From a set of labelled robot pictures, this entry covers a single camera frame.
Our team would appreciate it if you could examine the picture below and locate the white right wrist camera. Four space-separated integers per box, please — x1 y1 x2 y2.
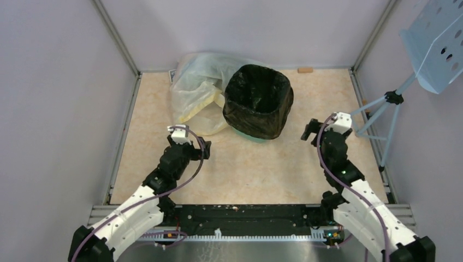
324 112 352 134

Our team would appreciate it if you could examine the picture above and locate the green plastic trash bin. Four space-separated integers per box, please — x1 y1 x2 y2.
233 128 269 144

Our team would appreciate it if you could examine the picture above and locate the black trash bag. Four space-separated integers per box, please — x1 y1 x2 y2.
222 64 294 140

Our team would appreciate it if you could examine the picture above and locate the white cable duct strip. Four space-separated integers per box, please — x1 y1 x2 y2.
139 229 345 243

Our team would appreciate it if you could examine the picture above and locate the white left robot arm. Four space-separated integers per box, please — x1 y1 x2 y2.
68 135 212 261

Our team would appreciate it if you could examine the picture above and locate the small tan cork block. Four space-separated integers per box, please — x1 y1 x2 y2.
297 67 314 74

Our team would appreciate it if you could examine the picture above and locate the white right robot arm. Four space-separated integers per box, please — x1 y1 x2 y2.
301 115 436 261

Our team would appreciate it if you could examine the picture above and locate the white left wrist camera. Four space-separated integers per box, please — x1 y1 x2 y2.
167 124 192 146

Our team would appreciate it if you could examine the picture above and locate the light blue tripod stand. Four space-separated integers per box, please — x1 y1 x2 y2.
350 73 416 172

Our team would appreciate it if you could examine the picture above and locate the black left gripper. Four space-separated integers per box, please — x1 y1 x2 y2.
168 134 211 180

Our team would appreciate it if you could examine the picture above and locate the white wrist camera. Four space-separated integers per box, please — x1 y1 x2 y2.
324 112 352 134
167 124 192 146

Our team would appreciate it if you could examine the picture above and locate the translucent yellow-trimmed plastic bag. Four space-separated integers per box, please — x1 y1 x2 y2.
170 52 268 136

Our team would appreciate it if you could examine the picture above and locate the light blue perforated stand tray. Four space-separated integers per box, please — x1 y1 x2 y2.
400 0 462 94

